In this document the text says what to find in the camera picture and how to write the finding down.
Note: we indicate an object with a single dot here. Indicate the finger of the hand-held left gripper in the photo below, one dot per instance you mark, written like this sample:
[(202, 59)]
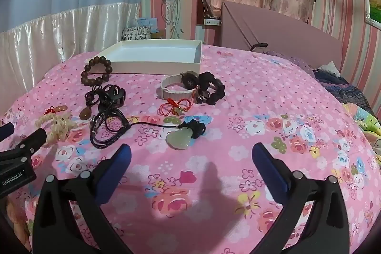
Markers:
[(32, 139), (7, 129)]

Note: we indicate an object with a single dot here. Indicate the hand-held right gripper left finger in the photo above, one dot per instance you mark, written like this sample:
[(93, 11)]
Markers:
[(116, 170)]

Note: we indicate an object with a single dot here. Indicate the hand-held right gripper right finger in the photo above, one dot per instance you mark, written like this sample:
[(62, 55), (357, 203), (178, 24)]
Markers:
[(269, 174)]

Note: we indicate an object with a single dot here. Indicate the orange bead red knot charm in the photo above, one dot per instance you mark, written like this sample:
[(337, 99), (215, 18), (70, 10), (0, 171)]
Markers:
[(61, 108)]

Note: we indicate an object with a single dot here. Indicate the white shallow tray box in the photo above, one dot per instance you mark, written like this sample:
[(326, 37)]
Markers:
[(148, 54)]

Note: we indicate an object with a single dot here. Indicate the pink floral bedsheet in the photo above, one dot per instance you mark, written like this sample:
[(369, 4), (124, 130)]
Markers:
[(238, 93)]

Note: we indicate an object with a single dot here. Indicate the yellow cartoon blanket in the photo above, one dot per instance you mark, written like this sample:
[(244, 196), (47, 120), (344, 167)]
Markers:
[(366, 120)]

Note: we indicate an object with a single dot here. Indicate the white satin curtain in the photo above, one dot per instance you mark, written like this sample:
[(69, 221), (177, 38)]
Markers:
[(59, 27)]

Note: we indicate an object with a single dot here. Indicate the dark blue patterned blanket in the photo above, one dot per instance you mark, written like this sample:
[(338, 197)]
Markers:
[(345, 87)]

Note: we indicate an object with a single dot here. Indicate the purple dotted pillow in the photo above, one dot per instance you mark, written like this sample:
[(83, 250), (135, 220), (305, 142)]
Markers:
[(291, 60)]

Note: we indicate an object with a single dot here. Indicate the white cloth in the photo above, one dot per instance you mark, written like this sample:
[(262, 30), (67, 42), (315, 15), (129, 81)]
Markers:
[(330, 68)]

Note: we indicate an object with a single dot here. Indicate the black white patterned bag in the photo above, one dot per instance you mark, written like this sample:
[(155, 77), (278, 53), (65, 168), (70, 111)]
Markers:
[(134, 33)]

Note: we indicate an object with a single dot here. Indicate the pink headboard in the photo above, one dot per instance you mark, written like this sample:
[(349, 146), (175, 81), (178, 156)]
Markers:
[(282, 30)]

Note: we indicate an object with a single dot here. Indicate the light blue paper bag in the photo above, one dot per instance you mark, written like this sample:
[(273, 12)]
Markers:
[(150, 22)]

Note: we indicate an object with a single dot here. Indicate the white power strip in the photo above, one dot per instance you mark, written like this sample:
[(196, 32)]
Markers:
[(212, 22)]

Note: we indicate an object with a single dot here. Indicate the framed wall picture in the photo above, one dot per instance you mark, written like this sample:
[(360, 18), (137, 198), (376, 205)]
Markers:
[(375, 4)]

